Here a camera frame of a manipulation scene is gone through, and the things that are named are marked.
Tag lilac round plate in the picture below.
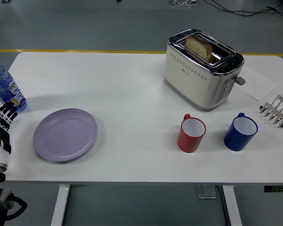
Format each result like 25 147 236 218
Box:
33 107 99 163

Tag clear blue-capped drink bottle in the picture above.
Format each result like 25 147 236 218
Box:
0 56 28 114

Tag white table leg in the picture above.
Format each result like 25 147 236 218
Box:
222 185 244 226
50 185 71 226

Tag red enamel mug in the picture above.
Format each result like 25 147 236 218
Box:
177 113 207 153

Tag cream chrome toaster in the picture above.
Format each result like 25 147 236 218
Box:
163 28 246 112

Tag grey table control box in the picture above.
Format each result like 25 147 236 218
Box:
196 185 218 200

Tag brown bread slice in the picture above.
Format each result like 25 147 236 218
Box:
184 34 213 62

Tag blue enamel mug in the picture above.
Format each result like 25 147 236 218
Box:
224 112 258 152

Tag white paper sheet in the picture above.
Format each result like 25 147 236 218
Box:
233 65 278 102

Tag silver metal toast rack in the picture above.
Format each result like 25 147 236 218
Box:
258 94 283 130

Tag black desk height controller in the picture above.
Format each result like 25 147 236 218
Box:
264 186 283 193

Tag grey cable under table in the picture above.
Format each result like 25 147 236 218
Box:
216 186 232 226

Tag black floor cable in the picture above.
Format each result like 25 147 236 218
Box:
204 0 283 18

